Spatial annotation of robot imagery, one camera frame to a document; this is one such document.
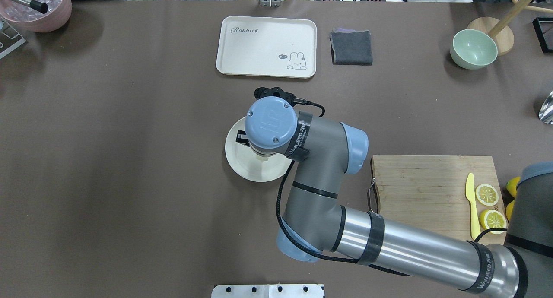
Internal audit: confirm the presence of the white steamed bun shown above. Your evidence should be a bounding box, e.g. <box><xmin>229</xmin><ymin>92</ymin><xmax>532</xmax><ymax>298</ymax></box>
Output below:
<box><xmin>255</xmin><ymin>155</ymin><xmax>271</xmax><ymax>162</ymax></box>

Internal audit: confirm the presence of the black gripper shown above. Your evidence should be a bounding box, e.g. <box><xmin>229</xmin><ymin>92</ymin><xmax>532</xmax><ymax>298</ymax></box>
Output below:
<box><xmin>236</xmin><ymin>131</ymin><xmax>250</xmax><ymax>146</ymax></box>

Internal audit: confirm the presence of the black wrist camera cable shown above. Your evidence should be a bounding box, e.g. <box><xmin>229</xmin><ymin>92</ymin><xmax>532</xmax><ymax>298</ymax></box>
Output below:
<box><xmin>276</xmin><ymin>98</ymin><xmax>411</xmax><ymax>277</ymax></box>

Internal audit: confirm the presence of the bamboo cutting board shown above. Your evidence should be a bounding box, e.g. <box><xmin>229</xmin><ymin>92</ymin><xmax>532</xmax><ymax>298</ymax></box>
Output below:
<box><xmin>371</xmin><ymin>155</ymin><xmax>500</xmax><ymax>240</ymax></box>

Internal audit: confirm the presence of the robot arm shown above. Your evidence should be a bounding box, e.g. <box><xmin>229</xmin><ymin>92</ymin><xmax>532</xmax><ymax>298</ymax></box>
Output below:
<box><xmin>235</xmin><ymin>96</ymin><xmax>552</xmax><ymax>298</ymax></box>

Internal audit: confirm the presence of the steel muddler in bowl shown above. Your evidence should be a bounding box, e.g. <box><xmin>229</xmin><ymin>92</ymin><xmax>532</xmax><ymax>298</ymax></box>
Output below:
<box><xmin>8</xmin><ymin>0</ymin><xmax>49</xmax><ymax>13</ymax></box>

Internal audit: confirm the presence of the mint green bowl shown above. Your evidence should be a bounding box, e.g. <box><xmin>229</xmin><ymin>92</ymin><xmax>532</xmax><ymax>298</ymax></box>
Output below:
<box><xmin>450</xmin><ymin>29</ymin><xmax>499</xmax><ymax>70</ymax></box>

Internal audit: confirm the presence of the whole yellow lemon outer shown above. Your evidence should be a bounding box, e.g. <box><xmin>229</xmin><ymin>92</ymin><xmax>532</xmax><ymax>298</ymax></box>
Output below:
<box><xmin>505</xmin><ymin>200</ymin><xmax>516</xmax><ymax>222</ymax></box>

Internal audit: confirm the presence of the wooden cup tree stand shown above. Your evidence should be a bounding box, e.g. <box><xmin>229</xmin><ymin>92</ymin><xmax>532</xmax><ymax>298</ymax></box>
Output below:
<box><xmin>467</xmin><ymin>0</ymin><xmax>552</xmax><ymax>56</ymax></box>

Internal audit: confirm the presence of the pink bowl with ice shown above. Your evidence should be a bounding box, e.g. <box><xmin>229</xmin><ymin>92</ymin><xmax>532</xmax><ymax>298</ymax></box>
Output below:
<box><xmin>1</xmin><ymin>0</ymin><xmax>72</xmax><ymax>33</ymax></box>

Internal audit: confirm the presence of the yellow plastic knife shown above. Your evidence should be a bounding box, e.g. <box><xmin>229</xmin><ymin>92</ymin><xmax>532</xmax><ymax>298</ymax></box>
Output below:
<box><xmin>464</xmin><ymin>172</ymin><xmax>481</xmax><ymax>241</ymax></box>

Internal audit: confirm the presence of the upper lemon half slice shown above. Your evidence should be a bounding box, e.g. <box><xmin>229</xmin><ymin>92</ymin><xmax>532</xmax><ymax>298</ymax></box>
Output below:
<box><xmin>475</xmin><ymin>184</ymin><xmax>500</xmax><ymax>207</ymax></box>

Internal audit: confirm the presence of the round cream plate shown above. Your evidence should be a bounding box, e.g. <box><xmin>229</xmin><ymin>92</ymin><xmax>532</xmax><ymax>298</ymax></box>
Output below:
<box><xmin>225</xmin><ymin>117</ymin><xmax>292</xmax><ymax>182</ymax></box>

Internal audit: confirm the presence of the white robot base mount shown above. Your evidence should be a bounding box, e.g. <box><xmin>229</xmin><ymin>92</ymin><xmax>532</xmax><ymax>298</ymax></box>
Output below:
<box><xmin>211</xmin><ymin>284</ymin><xmax>326</xmax><ymax>298</ymax></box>

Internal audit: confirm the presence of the whole yellow lemon near lime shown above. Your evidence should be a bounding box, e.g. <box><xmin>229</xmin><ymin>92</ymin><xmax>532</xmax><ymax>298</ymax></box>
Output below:
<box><xmin>505</xmin><ymin>176</ymin><xmax>521</xmax><ymax>198</ymax></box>

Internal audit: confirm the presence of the cream rabbit serving tray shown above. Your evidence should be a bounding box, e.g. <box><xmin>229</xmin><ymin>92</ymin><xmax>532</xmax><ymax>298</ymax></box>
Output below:
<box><xmin>216</xmin><ymin>16</ymin><xmax>317</xmax><ymax>78</ymax></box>

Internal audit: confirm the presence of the lower lemon half slice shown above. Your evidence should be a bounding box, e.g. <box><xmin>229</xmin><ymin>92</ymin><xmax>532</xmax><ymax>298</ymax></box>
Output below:
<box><xmin>479</xmin><ymin>209</ymin><xmax>508</xmax><ymax>230</ymax></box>

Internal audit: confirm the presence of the grey folded cloth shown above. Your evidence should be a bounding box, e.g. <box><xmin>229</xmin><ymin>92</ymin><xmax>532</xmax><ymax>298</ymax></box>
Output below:
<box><xmin>330</xmin><ymin>28</ymin><xmax>373</xmax><ymax>66</ymax></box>

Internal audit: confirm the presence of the white wire cup rack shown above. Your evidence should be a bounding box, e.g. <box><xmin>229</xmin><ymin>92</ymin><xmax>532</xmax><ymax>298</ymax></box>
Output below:
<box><xmin>0</xmin><ymin>18</ymin><xmax>26</xmax><ymax>59</ymax></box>

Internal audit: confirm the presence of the lemon half slice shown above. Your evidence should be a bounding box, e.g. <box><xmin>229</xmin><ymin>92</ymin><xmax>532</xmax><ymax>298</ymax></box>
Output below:
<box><xmin>479</xmin><ymin>209</ymin><xmax>508</xmax><ymax>230</ymax></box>
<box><xmin>475</xmin><ymin>184</ymin><xmax>500</xmax><ymax>207</ymax></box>

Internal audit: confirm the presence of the steel scoop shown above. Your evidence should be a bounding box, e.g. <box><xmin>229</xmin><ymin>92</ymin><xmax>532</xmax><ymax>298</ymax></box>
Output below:
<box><xmin>538</xmin><ymin>91</ymin><xmax>553</xmax><ymax>125</ymax></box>

